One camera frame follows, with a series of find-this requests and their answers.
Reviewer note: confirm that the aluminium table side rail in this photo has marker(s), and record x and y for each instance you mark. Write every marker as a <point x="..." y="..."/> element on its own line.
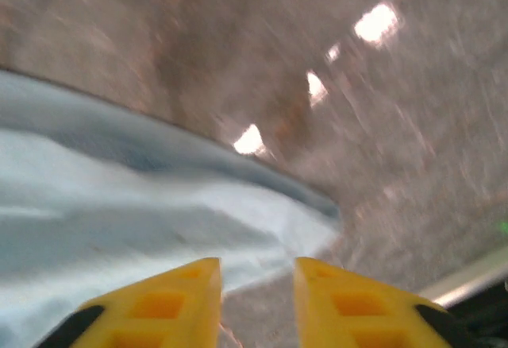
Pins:
<point x="468" y="284"/>

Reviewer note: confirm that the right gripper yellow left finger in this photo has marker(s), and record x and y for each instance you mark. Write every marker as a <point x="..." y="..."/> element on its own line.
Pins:
<point x="158" y="316"/>

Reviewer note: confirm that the light blue printed t-shirt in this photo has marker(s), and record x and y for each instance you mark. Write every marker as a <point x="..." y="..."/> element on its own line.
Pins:
<point x="119" y="205"/>

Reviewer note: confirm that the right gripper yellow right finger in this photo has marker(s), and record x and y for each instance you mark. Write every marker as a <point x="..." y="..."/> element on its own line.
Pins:
<point x="349" y="316"/>

